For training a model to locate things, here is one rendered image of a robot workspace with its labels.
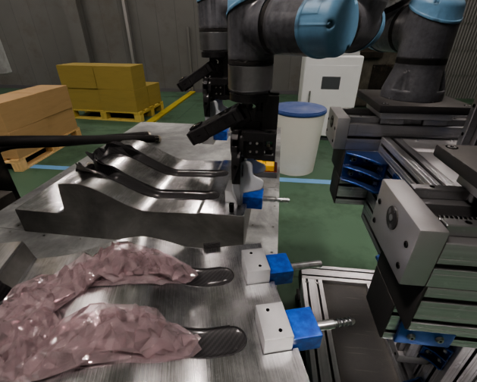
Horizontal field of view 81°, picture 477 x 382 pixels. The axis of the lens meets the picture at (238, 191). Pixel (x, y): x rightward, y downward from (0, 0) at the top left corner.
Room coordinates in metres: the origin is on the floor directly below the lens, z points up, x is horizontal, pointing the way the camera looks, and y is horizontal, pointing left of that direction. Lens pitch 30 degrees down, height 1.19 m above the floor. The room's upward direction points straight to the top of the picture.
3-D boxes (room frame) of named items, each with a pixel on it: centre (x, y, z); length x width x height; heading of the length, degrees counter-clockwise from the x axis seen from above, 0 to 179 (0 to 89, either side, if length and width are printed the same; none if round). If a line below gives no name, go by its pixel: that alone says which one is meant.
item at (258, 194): (0.50, -0.04, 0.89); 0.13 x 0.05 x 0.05; 82
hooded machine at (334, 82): (3.70, -1.11, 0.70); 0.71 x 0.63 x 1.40; 171
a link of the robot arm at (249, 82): (0.51, -0.02, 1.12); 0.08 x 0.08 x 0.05
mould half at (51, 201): (0.60, 0.22, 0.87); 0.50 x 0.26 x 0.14; 82
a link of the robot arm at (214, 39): (0.81, 0.06, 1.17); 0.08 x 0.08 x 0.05
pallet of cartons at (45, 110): (3.04, 2.43, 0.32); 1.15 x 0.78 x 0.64; 172
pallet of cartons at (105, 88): (4.74, 2.00, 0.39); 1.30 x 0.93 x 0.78; 84
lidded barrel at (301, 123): (2.59, -0.56, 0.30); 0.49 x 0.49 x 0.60
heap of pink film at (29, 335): (0.24, 0.18, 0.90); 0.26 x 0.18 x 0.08; 99
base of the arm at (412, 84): (0.79, -0.47, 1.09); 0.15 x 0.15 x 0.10
